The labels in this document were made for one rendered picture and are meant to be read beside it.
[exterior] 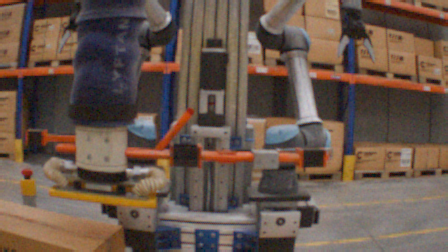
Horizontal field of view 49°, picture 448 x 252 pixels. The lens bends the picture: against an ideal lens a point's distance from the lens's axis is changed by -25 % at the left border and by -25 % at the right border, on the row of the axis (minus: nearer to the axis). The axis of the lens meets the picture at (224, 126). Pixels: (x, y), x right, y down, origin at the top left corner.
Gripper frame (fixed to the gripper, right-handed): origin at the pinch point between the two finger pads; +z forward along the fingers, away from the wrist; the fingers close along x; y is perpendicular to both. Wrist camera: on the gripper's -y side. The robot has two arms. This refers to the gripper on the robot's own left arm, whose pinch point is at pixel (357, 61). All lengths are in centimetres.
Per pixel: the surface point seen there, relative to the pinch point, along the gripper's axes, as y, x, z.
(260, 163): -30, 35, 32
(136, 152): -34, 69, 30
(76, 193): -46, 86, 41
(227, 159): -31, 44, 31
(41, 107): 802, 388, 64
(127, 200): -45, 70, 41
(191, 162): -34, 54, 31
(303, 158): -29.2, 23.3, 30.1
